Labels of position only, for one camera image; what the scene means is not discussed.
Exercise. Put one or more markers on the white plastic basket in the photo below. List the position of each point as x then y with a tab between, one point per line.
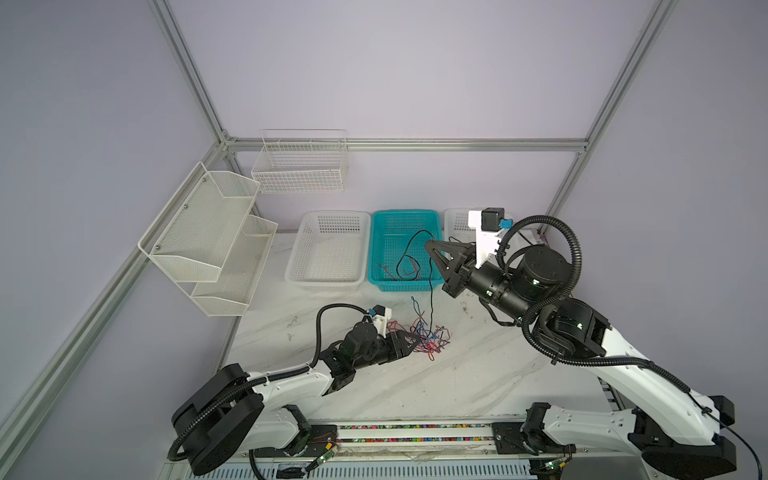
456	229
330	251

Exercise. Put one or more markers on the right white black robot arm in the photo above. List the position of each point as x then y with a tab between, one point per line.
524	273

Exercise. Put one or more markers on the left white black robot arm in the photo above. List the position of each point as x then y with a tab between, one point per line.
237	411

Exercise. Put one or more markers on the aluminium frame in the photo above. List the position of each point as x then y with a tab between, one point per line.
28	418

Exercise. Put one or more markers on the left white plastic basket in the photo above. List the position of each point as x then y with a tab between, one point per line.
330	251

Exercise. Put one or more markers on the right white plastic basket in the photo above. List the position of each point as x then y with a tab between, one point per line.
456	229

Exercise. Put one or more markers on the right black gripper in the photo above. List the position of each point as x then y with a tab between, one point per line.
460	257

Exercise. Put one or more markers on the upper white mesh shelf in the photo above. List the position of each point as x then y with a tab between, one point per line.
194	235

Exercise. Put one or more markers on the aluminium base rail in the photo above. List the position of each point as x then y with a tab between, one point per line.
452	449

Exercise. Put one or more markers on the white mesh shelf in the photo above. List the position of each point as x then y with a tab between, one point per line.
194	235
232	293

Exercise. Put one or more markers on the teal plastic basket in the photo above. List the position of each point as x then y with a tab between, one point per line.
398	261

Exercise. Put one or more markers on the lower white mesh shelf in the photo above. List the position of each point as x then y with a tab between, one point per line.
232	293

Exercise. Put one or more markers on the white wire wall basket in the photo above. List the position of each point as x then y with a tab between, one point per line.
301	161

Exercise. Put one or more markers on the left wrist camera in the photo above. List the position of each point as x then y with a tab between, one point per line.
380	318

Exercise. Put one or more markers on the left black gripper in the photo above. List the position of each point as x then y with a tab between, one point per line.
403	348

